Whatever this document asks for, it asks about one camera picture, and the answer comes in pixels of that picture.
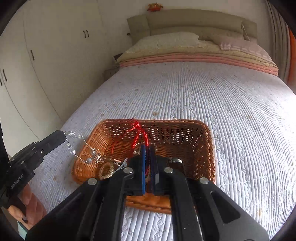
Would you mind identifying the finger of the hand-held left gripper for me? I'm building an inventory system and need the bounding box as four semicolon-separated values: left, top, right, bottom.
35;130;67;160

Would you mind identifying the beige padded headboard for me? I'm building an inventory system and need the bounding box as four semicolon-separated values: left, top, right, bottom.
127;9;258;44

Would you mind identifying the person's left hand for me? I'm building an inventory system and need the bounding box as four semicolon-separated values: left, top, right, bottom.
9;184;48;230

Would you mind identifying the folded yellow quilt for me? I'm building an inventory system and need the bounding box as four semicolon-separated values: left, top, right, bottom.
117;43;275;67

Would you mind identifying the striped curtain with orange edge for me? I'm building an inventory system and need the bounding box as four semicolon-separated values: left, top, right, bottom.
266;2;296;93

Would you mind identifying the silver hair clip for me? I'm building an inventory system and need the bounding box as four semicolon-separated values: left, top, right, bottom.
113;159;129;174

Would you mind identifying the thin cable on headboard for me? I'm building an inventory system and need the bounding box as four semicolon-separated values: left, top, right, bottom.
240;22;251;41

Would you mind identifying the folded pink blanket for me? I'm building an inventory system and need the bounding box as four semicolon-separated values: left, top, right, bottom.
119;53;279;76

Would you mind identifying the pink checked pillow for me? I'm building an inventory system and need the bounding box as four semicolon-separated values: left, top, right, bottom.
218;38;271;58

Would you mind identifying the floral cream pillow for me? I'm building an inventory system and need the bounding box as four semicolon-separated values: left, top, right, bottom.
125;32;200;54

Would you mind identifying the bedside nightstand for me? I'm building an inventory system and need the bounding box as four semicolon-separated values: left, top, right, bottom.
103;54;123;80

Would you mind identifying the red cord bracelet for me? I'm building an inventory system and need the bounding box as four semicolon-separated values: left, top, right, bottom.
129;118;149;152

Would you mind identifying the brown wicker basket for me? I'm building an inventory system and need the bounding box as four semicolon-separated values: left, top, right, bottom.
72;119;216;215

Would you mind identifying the gold ring bracelet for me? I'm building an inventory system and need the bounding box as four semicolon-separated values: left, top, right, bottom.
99;162;115;180

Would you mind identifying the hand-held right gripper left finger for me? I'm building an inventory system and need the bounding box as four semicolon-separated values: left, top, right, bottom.
25;144;147;241

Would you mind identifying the white wardrobe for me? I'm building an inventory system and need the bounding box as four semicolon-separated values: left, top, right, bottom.
0;0;130;149

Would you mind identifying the clear crystal bead bracelet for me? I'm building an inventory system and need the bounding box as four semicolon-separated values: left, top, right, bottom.
63;130;103;165

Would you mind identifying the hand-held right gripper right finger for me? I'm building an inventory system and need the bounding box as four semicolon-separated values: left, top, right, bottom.
148;144;270;241

